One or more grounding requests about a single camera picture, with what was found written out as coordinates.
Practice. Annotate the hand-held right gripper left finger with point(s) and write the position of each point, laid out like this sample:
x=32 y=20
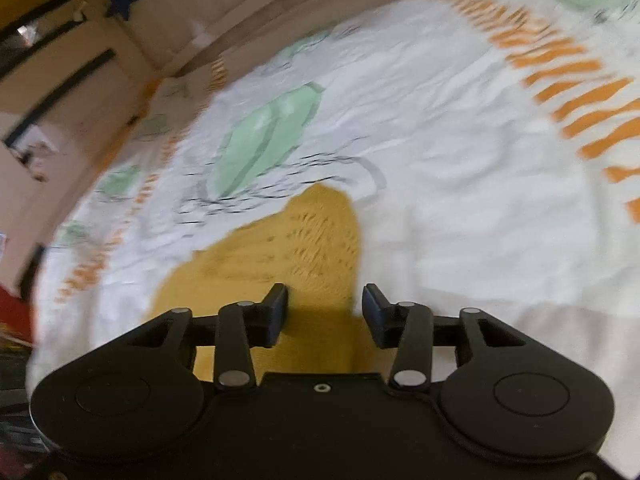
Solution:
x=277 y=316

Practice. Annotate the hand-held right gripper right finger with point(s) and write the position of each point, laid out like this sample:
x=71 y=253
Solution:
x=373 y=315

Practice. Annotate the mustard yellow knitted garment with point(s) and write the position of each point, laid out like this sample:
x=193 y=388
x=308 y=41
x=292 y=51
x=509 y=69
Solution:
x=300 y=240

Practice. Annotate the white printed duvet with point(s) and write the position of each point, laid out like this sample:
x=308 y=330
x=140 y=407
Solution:
x=450 y=185

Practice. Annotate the red object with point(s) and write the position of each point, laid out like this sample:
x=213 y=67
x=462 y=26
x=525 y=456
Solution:
x=12 y=310

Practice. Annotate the beige slotted cabinet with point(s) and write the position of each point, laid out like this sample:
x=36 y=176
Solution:
x=65 y=110

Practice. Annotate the beige wooden bed frame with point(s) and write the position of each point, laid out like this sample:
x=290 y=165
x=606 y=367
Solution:
x=260 y=15

